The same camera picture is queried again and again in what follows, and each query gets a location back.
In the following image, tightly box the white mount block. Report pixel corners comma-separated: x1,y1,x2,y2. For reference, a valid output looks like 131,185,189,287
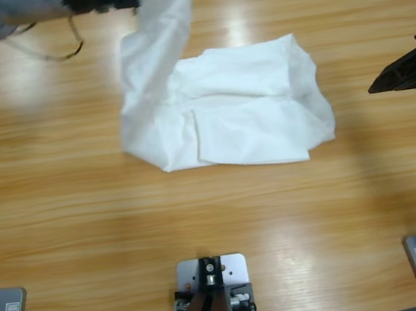
167,249,259,311

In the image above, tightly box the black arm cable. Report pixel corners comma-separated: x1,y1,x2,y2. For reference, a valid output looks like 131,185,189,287
2,13,87,70

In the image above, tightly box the white T-shirt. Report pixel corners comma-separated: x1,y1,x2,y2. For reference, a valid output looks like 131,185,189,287
102,0,341,186

